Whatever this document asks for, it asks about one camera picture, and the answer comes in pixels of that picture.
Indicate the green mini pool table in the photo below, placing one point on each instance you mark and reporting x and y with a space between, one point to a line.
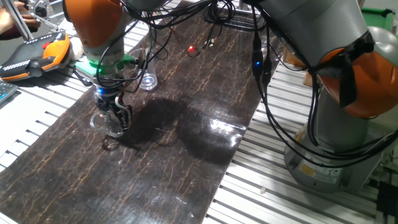
374 20

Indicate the clear plastic cup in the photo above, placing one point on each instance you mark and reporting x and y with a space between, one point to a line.
148 81

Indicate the person hand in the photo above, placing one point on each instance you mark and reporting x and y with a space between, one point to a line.
5 20
29 20

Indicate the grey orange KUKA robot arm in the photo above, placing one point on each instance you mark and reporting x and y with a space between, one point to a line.
311 25

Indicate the dark marble pattern mat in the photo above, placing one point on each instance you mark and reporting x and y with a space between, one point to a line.
186 161

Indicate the cardboard box with flaps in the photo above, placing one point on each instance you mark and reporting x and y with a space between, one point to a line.
290 60

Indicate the black triangle with billiard balls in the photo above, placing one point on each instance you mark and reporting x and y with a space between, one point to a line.
81 77

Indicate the black USB hub blue light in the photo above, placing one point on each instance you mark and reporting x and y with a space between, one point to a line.
257 63

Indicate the aluminium frame strut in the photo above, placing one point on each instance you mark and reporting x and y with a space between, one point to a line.
360 3

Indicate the person forearm maroon sleeve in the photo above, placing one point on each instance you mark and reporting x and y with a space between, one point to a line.
15 35

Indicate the orange black teach pendant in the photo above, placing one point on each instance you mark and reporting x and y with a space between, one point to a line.
28 59

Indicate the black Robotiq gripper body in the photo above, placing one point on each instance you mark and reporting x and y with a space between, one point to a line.
107 96

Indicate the thin silver rod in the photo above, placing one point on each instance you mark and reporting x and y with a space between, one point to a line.
46 18

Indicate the grey metal tripod leg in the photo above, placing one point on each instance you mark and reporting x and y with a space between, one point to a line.
18 20

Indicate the small white scrap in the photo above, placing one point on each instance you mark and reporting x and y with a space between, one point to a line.
263 190

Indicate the small clear glass jar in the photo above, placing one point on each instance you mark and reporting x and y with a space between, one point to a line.
109 127

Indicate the white round ball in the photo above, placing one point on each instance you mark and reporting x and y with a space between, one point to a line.
76 49

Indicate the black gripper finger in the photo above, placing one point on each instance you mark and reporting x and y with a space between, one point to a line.
127 115
102 107

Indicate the small circuit board red light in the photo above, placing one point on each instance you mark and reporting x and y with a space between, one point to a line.
190 48

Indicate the grey wrist camera green mount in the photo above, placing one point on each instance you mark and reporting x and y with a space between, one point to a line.
84 67

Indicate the long cardboard box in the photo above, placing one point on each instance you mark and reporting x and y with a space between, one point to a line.
308 79

